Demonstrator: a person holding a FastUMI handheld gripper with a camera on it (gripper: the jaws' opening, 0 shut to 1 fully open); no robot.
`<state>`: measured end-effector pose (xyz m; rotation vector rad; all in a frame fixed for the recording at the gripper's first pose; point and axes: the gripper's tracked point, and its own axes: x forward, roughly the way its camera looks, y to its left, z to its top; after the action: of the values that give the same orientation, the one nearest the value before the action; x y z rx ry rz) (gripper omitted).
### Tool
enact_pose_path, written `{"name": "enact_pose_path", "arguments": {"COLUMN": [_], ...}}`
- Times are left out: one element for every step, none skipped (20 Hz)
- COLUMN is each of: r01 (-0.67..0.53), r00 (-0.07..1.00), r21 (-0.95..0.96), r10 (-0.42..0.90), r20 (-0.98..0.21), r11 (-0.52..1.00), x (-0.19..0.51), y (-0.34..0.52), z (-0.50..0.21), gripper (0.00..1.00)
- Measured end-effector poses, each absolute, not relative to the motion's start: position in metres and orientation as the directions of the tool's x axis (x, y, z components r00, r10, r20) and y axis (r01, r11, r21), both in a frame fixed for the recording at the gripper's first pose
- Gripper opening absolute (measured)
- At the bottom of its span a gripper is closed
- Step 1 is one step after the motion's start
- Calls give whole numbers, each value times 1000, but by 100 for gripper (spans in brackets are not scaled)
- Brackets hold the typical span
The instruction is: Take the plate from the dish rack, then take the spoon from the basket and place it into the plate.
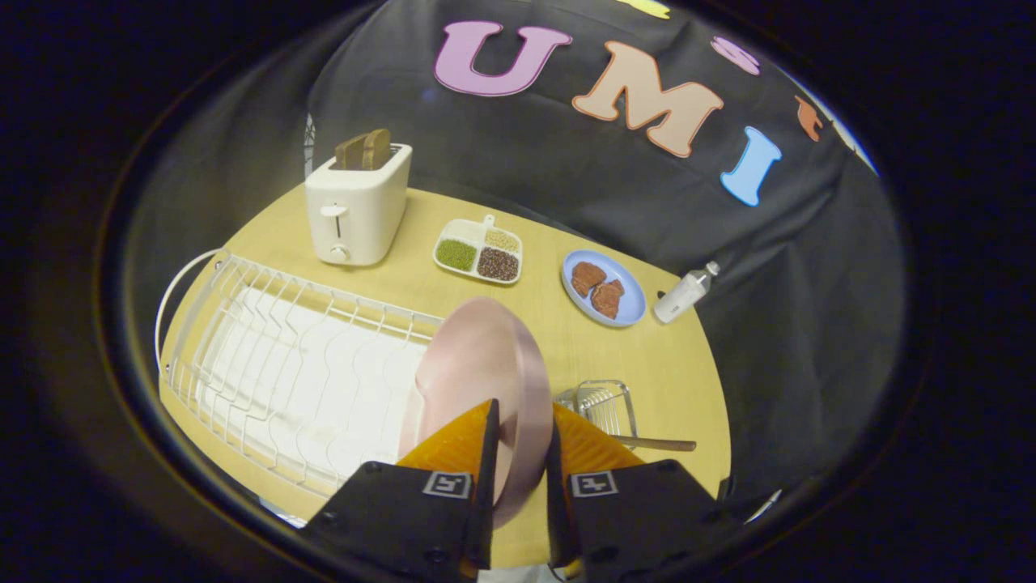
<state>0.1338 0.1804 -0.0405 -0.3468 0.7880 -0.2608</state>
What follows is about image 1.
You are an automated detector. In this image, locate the brown toast slice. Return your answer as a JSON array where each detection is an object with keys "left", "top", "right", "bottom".
[
  {"left": 361, "top": 128, "right": 393, "bottom": 171},
  {"left": 334, "top": 134, "right": 370, "bottom": 171}
]

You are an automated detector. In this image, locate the small wire basket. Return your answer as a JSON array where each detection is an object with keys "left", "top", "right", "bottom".
[{"left": 555, "top": 380, "right": 639, "bottom": 451}]

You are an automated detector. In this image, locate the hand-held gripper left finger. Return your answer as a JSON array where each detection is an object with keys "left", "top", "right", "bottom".
[{"left": 301, "top": 398, "right": 501, "bottom": 581}]

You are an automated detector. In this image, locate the blue plate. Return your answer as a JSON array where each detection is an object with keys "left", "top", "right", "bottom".
[{"left": 561, "top": 249, "right": 648, "bottom": 328}]

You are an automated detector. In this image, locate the brown meat piece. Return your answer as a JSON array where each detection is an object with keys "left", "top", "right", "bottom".
[
  {"left": 590, "top": 279, "right": 626, "bottom": 320},
  {"left": 571, "top": 261, "right": 608, "bottom": 298}
]

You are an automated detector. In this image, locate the black backdrop cloth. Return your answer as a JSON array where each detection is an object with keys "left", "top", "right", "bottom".
[{"left": 304, "top": 0, "right": 907, "bottom": 519}]

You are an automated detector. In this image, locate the white wire dish rack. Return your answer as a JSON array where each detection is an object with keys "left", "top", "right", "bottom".
[{"left": 154, "top": 248, "right": 446, "bottom": 500}]

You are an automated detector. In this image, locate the pink plate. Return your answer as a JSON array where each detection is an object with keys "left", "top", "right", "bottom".
[{"left": 398, "top": 296, "right": 554, "bottom": 530}]

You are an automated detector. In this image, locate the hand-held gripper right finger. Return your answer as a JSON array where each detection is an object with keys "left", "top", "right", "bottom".
[{"left": 546, "top": 403, "right": 729, "bottom": 581}]

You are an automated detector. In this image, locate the white toaster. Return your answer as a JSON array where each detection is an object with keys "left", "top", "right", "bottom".
[{"left": 304, "top": 143, "right": 414, "bottom": 267}]

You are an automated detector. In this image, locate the white divided tray of grains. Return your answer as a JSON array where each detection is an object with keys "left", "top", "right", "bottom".
[{"left": 432, "top": 214, "right": 524, "bottom": 286}]

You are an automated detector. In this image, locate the small white bottle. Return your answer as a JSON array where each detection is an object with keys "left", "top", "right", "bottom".
[{"left": 653, "top": 261, "right": 721, "bottom": 325}]

